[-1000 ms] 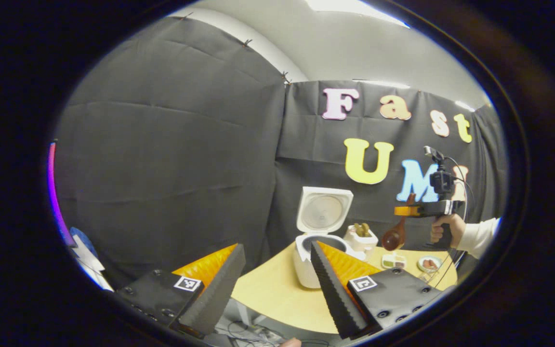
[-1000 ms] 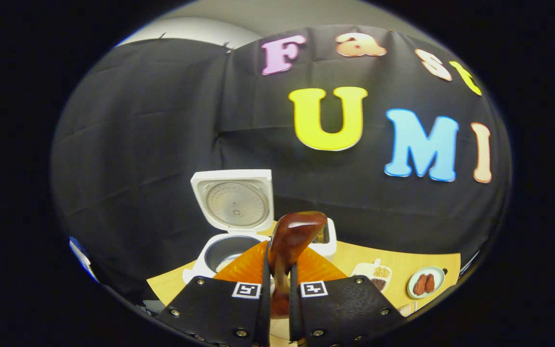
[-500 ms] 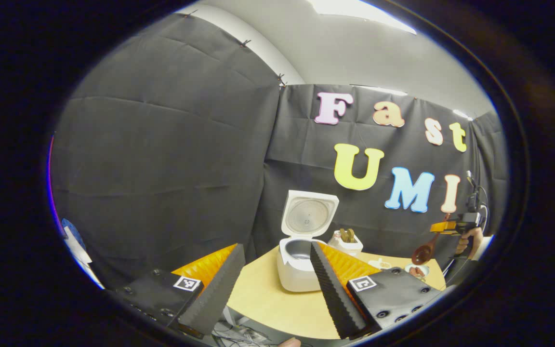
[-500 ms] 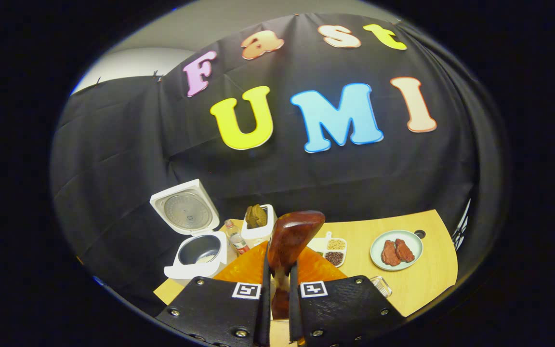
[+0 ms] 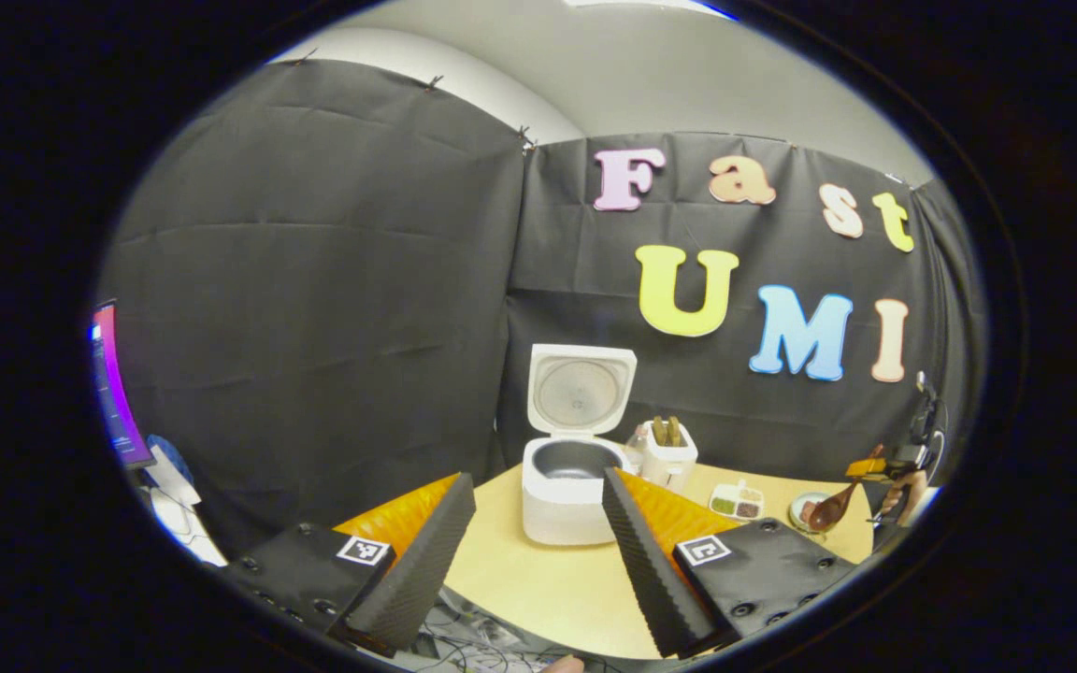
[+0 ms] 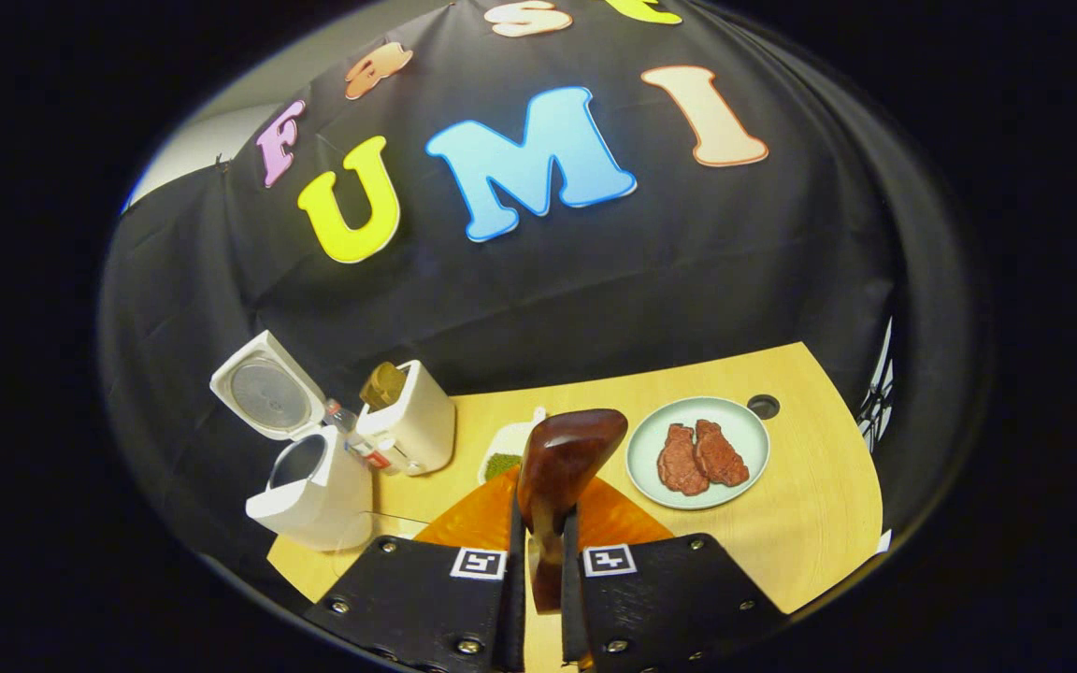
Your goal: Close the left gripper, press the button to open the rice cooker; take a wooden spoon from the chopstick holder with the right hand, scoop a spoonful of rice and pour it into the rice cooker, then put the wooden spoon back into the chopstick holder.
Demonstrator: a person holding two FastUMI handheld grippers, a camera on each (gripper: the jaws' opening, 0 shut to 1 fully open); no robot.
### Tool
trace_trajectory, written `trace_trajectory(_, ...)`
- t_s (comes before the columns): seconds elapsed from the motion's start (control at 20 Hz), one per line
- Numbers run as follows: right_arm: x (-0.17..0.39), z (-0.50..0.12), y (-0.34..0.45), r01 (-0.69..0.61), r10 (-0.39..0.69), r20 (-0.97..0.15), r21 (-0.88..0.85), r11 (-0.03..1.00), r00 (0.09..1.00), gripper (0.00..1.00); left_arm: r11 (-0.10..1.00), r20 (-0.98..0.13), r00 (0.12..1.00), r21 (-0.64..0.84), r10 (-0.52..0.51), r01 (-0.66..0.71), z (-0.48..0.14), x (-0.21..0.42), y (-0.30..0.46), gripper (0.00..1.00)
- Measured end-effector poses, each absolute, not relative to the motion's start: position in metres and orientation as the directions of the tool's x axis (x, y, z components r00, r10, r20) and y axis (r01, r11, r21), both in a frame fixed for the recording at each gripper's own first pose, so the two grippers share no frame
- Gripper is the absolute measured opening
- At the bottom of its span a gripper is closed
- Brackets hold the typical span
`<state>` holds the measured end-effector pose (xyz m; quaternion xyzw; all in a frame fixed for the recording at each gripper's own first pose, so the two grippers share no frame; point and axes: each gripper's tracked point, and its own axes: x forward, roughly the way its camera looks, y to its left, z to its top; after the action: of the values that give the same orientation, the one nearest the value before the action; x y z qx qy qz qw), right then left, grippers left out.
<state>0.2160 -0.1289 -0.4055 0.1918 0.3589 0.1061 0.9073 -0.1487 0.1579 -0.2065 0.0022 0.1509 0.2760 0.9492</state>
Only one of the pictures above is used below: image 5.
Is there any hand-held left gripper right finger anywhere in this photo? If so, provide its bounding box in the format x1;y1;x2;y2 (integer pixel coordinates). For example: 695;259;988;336
601;466;855;659

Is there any white divided bean dish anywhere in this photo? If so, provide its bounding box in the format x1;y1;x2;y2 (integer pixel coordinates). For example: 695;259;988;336
709;479;766;523

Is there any pale green plate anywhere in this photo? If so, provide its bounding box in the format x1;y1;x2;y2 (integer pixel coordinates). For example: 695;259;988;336
788;492;837;537

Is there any white toaster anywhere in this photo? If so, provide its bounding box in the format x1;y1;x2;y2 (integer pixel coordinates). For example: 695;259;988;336
639;416;699;495

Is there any computer monitor purple screen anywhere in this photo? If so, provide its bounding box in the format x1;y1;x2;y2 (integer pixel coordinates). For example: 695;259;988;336
90;299;158;471

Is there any brown wooden spoon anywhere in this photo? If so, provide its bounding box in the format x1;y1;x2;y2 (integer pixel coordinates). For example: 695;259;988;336
807;443;886;534

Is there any white and blue bundle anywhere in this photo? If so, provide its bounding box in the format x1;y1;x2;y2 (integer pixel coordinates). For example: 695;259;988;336
139;433;228;567

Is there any black backdrop cloth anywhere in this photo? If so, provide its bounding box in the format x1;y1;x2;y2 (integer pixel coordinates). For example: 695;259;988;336
97;58;986;562

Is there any white rice cooker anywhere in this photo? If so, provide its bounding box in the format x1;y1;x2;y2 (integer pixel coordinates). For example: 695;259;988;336
522;343;639;547

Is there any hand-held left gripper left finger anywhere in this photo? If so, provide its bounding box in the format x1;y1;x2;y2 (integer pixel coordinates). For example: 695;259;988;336
221;472;478;653

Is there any tangle of floor cables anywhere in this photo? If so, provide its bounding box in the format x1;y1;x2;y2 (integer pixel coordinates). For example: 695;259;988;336
408;594;614;673

